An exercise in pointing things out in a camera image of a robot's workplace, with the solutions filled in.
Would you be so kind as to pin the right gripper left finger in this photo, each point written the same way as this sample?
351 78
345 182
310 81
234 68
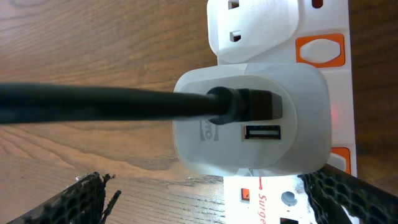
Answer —
84 202

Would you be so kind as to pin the white USB wall adapter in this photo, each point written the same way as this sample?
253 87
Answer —
248 146

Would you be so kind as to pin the white power strip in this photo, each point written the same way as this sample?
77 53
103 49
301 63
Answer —
305 47

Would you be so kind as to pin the black USB plug in strip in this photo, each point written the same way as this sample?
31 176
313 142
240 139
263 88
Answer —
247 105

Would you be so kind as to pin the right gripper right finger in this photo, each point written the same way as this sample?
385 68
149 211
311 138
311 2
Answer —
334 196

